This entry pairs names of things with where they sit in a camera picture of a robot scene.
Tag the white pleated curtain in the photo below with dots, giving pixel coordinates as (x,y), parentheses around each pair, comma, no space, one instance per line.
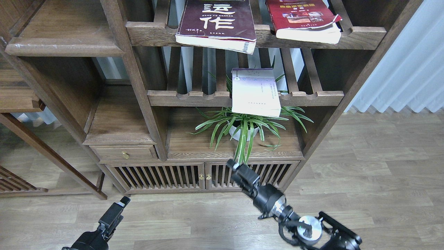
(410,76)

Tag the slatted cabinet door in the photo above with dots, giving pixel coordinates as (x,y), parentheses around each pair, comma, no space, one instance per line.
(159,178)
(276,173)

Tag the small wooden drawer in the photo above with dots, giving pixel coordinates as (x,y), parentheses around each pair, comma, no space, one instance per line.
(113,153)

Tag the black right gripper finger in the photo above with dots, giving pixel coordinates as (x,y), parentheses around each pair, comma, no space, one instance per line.
(245,185)
(244,171)

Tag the maroon book white characters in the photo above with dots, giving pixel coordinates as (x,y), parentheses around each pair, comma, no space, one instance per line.
(219,24)

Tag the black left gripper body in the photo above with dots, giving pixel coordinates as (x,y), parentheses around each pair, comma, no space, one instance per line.
(96,240)

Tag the left slatted cabinet door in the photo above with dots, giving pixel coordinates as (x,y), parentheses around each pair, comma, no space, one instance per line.
(159,178)

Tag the white plant pot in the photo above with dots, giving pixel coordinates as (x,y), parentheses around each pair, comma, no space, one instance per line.
(236,135)

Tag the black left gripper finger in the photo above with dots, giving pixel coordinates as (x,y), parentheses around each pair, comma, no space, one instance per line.
(112,217)

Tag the brass drawer knob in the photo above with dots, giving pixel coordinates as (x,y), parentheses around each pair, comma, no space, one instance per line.
(125,155)

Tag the right slatted cabinet door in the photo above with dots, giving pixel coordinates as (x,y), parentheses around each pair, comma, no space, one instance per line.
(276,173)

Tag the green spider plant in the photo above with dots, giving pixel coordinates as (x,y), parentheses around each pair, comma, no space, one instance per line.
(245,127)

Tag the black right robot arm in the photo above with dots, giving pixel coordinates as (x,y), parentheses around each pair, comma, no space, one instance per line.
(299,231)

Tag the red cover book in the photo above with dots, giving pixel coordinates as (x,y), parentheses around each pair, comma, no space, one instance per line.
(304,20)

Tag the white lavender book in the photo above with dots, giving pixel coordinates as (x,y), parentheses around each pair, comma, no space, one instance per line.
(254,92)

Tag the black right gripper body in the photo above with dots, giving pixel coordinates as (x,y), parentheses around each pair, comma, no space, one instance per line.
(270,201)

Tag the dark wooden bookshelf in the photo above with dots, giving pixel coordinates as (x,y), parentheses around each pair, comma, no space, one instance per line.
(109,71)

